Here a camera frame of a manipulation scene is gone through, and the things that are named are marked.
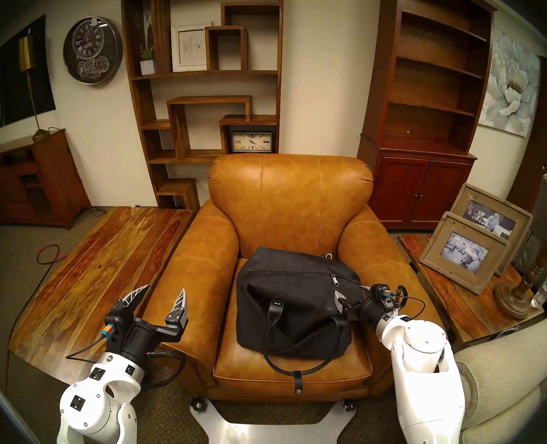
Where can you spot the small rustic photo frame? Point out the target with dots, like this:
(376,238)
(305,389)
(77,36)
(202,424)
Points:
(463,252)

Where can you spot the black zippered duffel bag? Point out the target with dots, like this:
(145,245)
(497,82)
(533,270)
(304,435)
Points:
(296,304)

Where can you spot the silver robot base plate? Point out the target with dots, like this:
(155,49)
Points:
(273,434)

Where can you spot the white flower painting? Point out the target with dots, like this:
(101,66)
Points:
(509,87)

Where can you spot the round gear wall clock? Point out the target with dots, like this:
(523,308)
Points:
(93,50)

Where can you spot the white framed certificate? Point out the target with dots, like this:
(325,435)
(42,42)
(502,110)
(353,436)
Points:
(189,47)

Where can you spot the turned wood lamp base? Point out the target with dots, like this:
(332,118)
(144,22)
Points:
(514,299)

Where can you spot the cherry wood bookcase hutch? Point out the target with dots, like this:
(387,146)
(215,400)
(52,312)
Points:
(421,188)

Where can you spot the open geometric wooden shelf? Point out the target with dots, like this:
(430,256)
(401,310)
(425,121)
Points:
(178,133)

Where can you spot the dark wood media console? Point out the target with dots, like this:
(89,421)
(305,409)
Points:
(56,179)

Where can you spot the striped wood side table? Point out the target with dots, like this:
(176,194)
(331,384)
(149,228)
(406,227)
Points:
(458,309)

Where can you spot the tan leather armchair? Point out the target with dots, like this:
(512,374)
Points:
(292,198)

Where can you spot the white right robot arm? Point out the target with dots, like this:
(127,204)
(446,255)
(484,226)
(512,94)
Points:
(426,378)

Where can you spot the rectangular mantel clock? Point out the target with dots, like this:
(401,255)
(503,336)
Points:
(252,142)

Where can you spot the black caster wheel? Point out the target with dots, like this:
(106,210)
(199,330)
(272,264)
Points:
(198,403)
(347,405)

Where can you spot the large rustic photo frame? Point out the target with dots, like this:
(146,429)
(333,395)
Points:
(491,218)

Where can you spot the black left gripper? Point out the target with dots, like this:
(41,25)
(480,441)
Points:
(139,339)

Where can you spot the striped wood coffee table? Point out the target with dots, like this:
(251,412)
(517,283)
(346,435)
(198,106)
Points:
(98,272)

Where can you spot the dark zebra wall canvas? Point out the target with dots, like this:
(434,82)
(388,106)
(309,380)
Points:
(5,87)

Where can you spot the clear plastic water bottle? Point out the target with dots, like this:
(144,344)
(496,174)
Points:
(544,290)

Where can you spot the beige upholstered armchair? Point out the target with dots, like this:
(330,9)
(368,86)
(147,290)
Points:
(509,369)

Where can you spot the small potted plant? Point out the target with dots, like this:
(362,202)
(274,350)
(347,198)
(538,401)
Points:
(147,67)

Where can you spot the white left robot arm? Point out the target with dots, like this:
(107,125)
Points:
(93,401)

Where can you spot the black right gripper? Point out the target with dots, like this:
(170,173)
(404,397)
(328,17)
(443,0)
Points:
(373,309)

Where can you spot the gold shade table lamp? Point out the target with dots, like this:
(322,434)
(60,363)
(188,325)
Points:
(25,52)

